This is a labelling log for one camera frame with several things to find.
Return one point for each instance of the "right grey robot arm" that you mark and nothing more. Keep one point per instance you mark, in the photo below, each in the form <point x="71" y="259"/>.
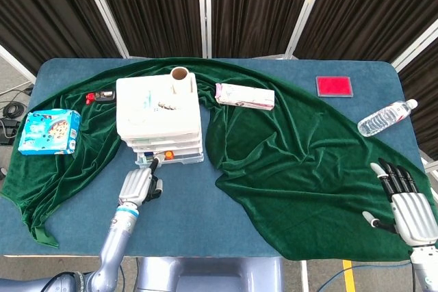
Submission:
<point x="426" y="269"/>

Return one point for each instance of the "orange-capped tube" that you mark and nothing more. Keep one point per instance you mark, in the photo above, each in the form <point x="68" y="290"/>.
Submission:
<point x="169" y="155"/>

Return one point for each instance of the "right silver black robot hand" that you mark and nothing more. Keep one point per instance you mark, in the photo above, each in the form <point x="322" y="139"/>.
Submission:
<point x="412" y="215"/>

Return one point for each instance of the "white paper roll cardboard core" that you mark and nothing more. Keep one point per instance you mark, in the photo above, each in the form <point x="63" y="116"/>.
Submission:
<point x="180" y="81"/>

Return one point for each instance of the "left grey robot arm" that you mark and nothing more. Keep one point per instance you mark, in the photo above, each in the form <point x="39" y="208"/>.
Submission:
<point x="114" y="247"/>

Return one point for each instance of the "blue cookie package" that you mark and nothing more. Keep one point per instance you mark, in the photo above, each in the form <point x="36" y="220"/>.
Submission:
<point x="48" y="131"/>

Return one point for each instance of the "white plastic drawer unit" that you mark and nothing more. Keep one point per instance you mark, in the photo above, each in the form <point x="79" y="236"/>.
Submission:
<point x="155" y="110"/>

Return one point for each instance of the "small red and black gadget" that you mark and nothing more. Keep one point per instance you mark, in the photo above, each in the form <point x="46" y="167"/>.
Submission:
<point x="102" y="95"/>

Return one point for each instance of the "red pad in grey frame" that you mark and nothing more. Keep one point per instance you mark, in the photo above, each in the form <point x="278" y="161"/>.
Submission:
<point x="334" y="86"/>

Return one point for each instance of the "clear plastic water bottle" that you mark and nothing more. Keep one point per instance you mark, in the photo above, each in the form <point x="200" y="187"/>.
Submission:
<point x="383" y="119"/>

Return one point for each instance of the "grey robot torso base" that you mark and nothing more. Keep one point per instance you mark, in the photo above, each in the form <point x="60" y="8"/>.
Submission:
<point x="208" y="276"/>

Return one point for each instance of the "small beaded trinket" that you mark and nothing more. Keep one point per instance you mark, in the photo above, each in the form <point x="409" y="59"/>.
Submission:
<point x="169" y="105"/>

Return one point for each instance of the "green velvet cloth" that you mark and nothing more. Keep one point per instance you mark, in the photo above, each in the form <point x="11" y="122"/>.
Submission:
<point x="291" y="155"/>

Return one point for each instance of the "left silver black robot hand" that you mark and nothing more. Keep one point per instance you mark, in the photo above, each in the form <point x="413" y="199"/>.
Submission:
<point x="135" y="186"/>

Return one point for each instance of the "pink white tissue pack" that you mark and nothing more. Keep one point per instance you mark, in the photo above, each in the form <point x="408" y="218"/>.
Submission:
<point x="244" y="96"/>

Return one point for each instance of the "white framed dark curtain screen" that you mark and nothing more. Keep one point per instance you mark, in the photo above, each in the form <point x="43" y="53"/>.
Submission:
<point x="205" y="15"/>

